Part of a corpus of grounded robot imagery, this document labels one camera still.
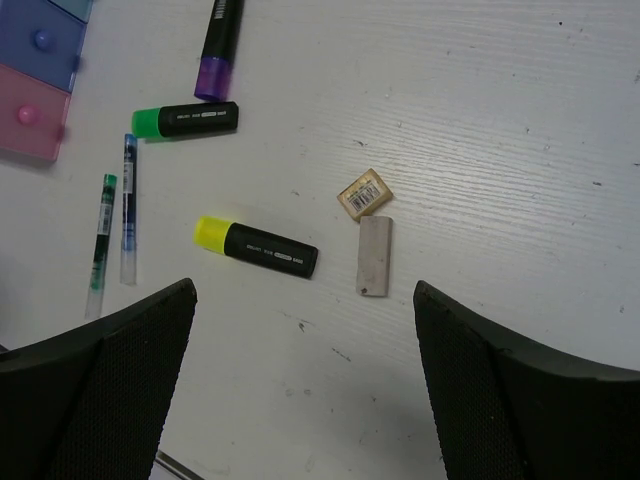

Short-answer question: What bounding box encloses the tan eraser with barcode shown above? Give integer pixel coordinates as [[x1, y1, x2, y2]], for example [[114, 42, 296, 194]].
[[337, 168, 393, 222]]

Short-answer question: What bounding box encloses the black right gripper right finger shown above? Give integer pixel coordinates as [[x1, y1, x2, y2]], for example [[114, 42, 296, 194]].
[[413, 281, 639, 479]]

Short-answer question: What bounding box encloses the light blue plastic drawer bin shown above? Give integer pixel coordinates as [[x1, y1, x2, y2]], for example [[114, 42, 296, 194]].
[[50, 0, 94, 23]]

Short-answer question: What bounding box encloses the purple cap black highlighter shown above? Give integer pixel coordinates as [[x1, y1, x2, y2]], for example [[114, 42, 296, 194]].
[[194, 0, 245, 102]]

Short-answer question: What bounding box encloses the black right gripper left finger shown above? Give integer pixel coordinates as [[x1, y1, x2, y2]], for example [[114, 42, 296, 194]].
[[1, 278, 197, 479]]

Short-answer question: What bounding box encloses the dark blue plastic drawer bin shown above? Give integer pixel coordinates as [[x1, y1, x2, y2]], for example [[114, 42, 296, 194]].
[[1, 0, 86, 92]]

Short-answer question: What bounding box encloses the pink plastic drawer bin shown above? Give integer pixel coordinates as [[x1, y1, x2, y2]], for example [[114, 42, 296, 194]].
[[0, 65, 70, 162]]

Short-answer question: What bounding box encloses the blue ink pen refill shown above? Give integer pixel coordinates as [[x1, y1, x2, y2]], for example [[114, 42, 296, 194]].
[[120, 133, 138, 285]]

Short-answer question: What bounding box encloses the yellow cap black highlighter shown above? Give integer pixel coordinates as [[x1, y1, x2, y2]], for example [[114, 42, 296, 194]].
[[193, 216, 319, 279]]

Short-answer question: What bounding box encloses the green cap black highlighter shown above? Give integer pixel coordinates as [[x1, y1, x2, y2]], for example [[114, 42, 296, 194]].
[[131, 102, 239, 139]]

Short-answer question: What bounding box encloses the green ink pen refill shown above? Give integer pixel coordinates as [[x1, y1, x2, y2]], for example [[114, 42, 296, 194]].
[[84, 174, 117, 321]]

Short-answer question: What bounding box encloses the grey rectangular eraser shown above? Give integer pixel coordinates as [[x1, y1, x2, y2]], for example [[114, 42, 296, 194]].
[[356, 216, 393, 297]]

